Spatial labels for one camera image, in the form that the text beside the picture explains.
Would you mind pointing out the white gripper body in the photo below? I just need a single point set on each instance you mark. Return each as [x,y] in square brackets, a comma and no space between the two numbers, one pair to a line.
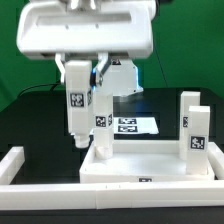
[121,28]

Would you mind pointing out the white U-shaped obstacle fence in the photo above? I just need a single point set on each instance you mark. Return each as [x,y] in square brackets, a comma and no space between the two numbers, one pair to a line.
[111,195]

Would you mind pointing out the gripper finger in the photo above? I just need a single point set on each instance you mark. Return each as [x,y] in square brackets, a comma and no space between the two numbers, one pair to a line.
[60,62]
[101,68]

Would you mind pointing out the white desk tabletop tray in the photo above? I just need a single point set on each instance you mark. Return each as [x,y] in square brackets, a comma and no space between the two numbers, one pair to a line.
[139,161]

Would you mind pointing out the fiducial marker base sheet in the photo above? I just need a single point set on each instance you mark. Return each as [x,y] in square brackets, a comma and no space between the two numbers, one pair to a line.
[135,125]

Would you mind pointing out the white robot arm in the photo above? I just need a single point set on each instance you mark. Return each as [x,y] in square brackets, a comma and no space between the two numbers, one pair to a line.
[121,77]

